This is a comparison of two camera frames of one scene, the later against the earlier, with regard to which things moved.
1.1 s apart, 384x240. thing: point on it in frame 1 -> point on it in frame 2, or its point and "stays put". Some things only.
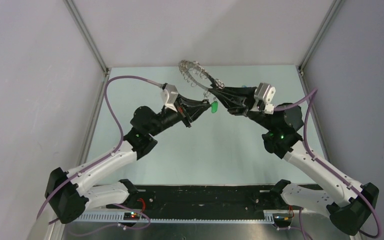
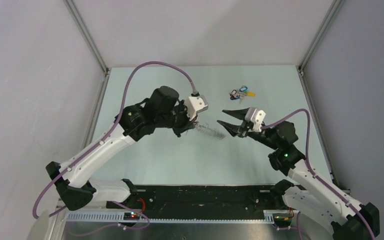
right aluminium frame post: x=335 y=8 stays put
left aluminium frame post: x=80 y=23 stays put
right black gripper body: x=250 y=100 -> x=245 y=130
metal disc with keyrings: x=185 y=66 -> x=205 y=128
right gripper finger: x=229 y=92 -> x=240 y=113
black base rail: x=204 y=198 stays put
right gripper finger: x=234 y=105 -> x=232 y=129
